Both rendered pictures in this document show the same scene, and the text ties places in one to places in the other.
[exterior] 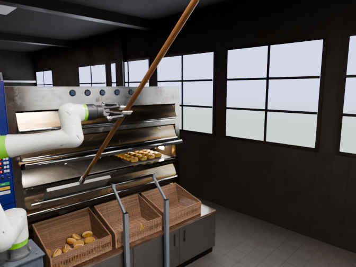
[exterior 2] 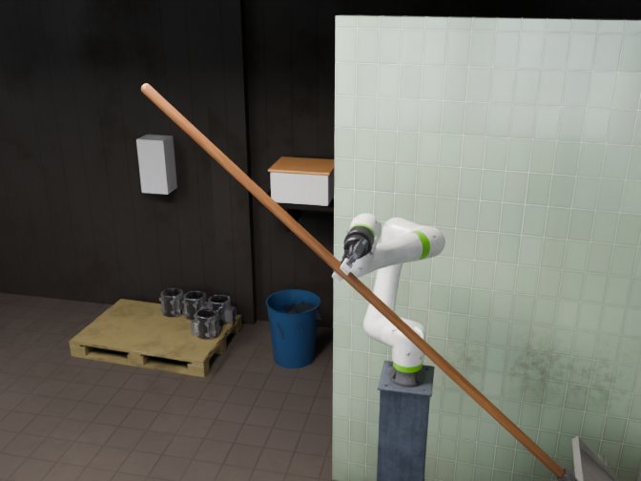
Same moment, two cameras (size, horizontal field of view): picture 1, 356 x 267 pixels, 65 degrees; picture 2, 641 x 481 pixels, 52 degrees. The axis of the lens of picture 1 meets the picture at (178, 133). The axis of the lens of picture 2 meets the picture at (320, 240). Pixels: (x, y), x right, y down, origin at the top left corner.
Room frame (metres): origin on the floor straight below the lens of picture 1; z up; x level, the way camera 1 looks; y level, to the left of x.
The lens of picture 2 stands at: (3.20, -0.71, 2.77)
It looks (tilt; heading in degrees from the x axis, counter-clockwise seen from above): 22 degrees down; 147
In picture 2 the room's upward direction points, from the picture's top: straight up
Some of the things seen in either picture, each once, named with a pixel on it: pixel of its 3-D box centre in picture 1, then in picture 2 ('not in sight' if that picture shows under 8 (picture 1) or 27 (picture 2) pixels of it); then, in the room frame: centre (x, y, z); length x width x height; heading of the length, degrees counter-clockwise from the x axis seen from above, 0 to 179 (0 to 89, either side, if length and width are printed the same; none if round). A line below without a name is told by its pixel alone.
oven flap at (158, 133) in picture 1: (112, 139); not in sight; (3.01, 0.72, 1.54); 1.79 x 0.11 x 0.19; 131
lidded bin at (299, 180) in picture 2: not in sight; (304, 180); (-0.80, 1.72, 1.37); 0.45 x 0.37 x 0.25; 45
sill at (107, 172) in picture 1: (112, 171); not in sight; (3.03, 0.73, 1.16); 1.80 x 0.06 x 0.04; 131
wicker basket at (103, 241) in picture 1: (72, 237); not in sight; (2.43, 0.99, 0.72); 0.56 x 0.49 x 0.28; 132
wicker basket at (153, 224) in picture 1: (127, 217); not in sight; (2.82, 0.53, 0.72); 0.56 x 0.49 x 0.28; 130
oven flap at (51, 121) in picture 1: (110, 115); not in sight; (3.01, 0.72, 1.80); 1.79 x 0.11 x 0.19; 131
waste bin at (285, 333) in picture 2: not in sight; (296, 328); (-0.64, 1.54, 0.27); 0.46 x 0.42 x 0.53; 28
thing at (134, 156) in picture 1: (136, 153); not in sight; (3.72, 0.57, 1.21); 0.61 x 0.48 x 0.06; 41
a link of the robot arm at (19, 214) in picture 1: (12, 228); (405, 344); (1.39, 0.88, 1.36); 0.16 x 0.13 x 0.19; 12
